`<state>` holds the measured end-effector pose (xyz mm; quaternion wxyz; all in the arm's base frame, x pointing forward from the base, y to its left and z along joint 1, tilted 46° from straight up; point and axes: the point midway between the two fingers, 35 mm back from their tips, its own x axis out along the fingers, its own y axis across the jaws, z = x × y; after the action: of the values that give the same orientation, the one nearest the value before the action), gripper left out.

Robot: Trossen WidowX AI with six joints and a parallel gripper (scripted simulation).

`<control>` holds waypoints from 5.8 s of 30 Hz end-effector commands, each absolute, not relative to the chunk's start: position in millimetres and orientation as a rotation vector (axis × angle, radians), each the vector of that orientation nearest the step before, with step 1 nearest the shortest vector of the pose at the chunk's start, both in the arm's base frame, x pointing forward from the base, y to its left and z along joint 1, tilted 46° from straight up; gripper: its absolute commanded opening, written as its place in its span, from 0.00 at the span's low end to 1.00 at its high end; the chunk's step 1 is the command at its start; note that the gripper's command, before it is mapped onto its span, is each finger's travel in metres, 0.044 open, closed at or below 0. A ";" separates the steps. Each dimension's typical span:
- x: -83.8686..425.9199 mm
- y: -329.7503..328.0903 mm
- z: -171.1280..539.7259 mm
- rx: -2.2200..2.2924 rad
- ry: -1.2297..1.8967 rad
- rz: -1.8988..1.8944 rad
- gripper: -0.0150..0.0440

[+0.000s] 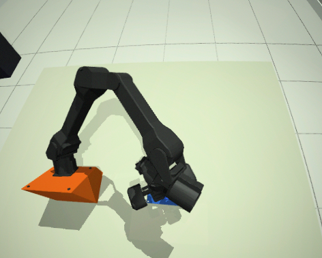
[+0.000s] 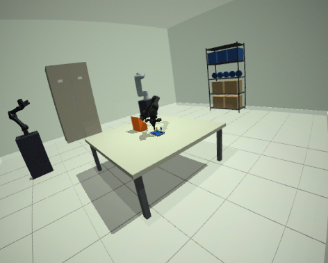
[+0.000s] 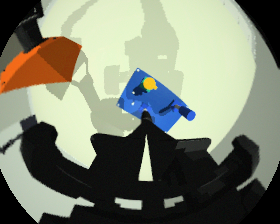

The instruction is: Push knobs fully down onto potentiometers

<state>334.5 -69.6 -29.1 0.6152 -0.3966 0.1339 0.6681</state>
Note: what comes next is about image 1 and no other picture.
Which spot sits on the blue circuit board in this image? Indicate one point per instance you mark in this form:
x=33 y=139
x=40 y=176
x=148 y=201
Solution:
x=164 y=201

